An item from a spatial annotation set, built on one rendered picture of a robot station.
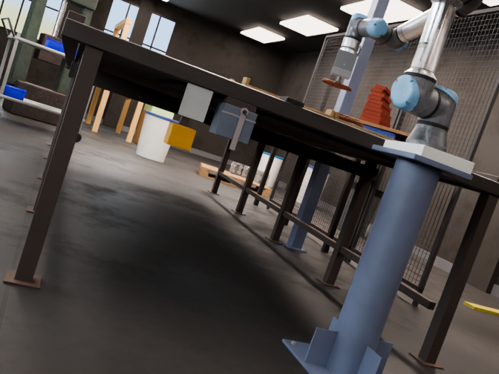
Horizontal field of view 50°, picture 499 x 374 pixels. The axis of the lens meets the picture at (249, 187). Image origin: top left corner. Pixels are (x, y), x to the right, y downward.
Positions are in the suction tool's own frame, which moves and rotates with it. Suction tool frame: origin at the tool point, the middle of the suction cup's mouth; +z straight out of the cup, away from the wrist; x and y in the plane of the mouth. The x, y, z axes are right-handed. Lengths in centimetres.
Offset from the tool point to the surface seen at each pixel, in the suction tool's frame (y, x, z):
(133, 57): 70, 54, 20
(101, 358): 40, 89, 107
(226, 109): 36, 40, 26
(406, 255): -44, 37, 55
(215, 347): 11, 52, 107
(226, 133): 34, 39, 34
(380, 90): -28, -91, -19
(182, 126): 48, 46, 37
